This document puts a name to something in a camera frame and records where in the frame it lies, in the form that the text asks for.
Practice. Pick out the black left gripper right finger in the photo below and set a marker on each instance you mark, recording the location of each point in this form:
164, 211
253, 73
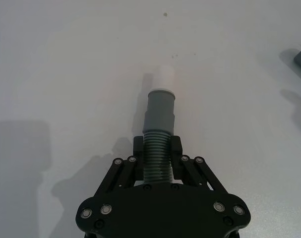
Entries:
177, 148

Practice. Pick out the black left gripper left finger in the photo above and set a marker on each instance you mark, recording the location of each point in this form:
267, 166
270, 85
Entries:
138, 158

